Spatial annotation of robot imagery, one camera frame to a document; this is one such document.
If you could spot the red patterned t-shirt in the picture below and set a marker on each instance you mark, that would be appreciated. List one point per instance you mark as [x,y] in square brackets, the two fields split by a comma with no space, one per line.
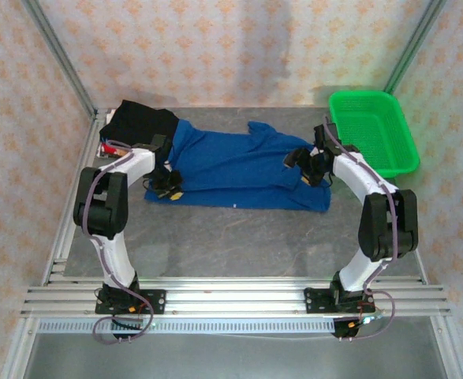
[110,148]

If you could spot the aluminium frame post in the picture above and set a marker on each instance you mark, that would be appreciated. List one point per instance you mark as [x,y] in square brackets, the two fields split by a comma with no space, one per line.
[61,55]
[413,47]

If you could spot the black electronics bracket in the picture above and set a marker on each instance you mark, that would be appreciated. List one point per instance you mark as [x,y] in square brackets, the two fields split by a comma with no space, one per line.
[126,327]
[349,327]

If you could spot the aluminium side rail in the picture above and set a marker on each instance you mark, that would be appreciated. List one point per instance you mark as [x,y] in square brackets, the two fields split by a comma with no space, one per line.
[446,347]
[92,134]

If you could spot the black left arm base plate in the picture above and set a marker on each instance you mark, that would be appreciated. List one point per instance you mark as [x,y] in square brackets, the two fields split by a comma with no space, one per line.
[156,302]

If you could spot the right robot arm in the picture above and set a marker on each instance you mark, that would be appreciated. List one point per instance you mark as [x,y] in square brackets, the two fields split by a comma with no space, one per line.
[389,225]

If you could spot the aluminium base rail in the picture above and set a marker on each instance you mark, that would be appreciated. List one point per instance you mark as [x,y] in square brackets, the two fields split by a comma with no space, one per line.
[235,296]

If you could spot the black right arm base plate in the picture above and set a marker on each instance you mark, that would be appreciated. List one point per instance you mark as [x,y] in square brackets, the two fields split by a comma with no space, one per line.
[318,302]

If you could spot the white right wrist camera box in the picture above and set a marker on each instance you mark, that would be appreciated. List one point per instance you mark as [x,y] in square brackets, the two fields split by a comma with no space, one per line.
[318,151]

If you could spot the green plastic basket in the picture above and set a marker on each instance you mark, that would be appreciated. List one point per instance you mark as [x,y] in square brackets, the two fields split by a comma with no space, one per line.
[373,130]

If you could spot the grey metal panel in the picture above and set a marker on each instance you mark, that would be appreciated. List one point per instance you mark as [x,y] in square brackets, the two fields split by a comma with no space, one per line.
[235,359]

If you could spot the black t-shirt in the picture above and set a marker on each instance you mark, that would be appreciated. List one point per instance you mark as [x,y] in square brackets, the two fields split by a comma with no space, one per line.
[136,122]

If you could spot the white folded t-shirt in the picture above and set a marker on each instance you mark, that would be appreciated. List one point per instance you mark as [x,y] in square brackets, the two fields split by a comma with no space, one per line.
[100,154]

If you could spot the blue t-shirt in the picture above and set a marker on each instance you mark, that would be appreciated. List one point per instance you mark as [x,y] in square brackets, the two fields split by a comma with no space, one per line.
[235,173]

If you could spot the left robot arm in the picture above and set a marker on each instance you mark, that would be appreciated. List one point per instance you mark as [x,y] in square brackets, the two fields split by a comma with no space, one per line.
[101,205]

